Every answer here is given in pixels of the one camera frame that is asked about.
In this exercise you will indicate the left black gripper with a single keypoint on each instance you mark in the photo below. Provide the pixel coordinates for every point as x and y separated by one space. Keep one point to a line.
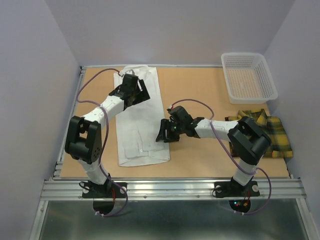
144 95

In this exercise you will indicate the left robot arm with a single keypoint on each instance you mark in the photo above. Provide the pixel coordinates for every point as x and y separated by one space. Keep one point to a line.
84 134

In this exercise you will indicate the white plastic basket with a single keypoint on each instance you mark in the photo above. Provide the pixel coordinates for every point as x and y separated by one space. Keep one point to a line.
248 78

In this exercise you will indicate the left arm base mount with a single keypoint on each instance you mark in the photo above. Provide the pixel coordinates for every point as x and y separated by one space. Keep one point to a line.
109 190

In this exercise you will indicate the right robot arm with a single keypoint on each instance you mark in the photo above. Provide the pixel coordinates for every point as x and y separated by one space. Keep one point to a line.
249 141

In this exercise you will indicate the white long sleeve shirt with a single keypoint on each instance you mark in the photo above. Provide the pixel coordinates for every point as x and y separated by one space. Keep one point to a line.
138 126

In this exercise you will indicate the yellow plaid folded shirt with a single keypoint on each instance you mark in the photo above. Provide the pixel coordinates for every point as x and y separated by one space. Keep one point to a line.
280 145

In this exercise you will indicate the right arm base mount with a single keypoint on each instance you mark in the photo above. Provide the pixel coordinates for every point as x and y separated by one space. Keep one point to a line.
228 189

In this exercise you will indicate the aluminium front rail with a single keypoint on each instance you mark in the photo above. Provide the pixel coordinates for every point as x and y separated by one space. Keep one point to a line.
167 189

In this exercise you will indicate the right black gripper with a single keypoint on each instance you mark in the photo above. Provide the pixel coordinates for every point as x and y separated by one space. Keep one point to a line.
165 124

